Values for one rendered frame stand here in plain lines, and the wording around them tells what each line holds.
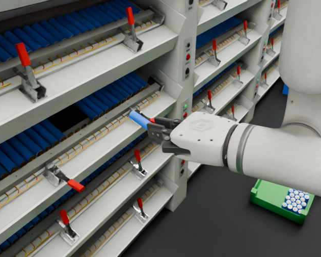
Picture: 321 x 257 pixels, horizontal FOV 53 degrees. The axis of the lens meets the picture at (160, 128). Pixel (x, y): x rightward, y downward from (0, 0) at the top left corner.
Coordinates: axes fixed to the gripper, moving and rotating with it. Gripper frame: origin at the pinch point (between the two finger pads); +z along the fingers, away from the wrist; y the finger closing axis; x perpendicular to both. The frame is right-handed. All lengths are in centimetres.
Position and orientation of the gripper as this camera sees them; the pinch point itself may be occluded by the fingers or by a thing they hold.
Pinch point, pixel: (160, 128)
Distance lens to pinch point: 63.2
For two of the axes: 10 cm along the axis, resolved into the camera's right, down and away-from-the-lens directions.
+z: -8.1, -2.0, 5.5
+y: -5.7, 4.7, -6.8
